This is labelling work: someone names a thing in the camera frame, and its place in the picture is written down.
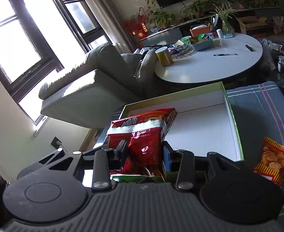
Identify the wall power socket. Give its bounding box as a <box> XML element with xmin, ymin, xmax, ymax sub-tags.
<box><xmin>51</xmin><ymin>137</ymin><xmax>62</xmax><ymax>149</ymax></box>

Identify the grey sofa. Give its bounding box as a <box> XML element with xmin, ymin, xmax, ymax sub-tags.
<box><xmin>39</xmin><ymin>43</ymin><xmax>159</xmax><ymax>129</ymax></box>

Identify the window with dark frame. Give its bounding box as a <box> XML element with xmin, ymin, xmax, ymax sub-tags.
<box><xmin>0</xmin><ymin>0</ymin><xmax>109</xmax><ymax>125</ymax></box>

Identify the red yellow cookie snack bag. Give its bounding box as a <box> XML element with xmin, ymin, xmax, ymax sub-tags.
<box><xmin>253</xmin><ymin>137</ymin><xmax>284</xmax><ymax>186</ymax></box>

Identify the blue plastic tray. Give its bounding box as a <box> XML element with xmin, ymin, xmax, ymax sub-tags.
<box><xmin>190</xmin><ymin>38</ymin><xmax>214</xmax><ymax>51</ymax></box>

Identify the brown cardboard box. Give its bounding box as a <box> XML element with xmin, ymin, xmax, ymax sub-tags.
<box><xmin>237</xmin><ymin>16</ymin><xmax>268</xmax><ymax>34</ymax></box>

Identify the spider plant glass vase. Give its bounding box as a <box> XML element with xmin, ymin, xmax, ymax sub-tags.
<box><xmin>212</xmin><ymin>2</ymin><xmax>235</xmax><ymax>34</ymax></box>

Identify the white round table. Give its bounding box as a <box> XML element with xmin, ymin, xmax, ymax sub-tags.
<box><xmin>155</xmin><ymin>33</ymin><xmax>263</xmax><ymax>84</ymax></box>

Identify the yellow tin can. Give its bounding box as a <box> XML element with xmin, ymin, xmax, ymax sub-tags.
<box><xmin>155</xmin><ymin>47</ymin><xmax>173</xmax><ymax>67</ymax></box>

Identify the green cardboard box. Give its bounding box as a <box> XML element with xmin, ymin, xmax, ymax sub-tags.
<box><xmin>118</xmin><ymin>81</ymin><xmax>245</xmax><ymax>162</ymax></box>

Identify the black pen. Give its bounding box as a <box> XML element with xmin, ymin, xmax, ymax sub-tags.
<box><xmin>214</xmin><ymin>53</ymin><xmax>238</xmax><ymax>57</ymax></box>

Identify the red snack bag silver band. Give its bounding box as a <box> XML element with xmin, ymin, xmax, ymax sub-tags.
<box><xmin>106</xmin><ymin>108</ymin><xmax>177</xmax><ymax>176</ymax></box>

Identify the blue plaid cloth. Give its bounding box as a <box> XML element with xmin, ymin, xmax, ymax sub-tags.
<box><xmin>225</xmin><ymin>81</ymin><xmax>284</xmax><ymax>232</ymax></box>

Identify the dark round marble table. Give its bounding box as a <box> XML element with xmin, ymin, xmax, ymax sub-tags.
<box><xmin>260</xmin><ymin>34</ymin><xmax>284</xmax><ymax>91</ymax></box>

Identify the red berry decoration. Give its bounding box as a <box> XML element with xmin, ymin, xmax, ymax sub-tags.
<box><xmin>123</xmin><ymin>7</ymin><xmax>149</xmax><ymax>39</ymax></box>

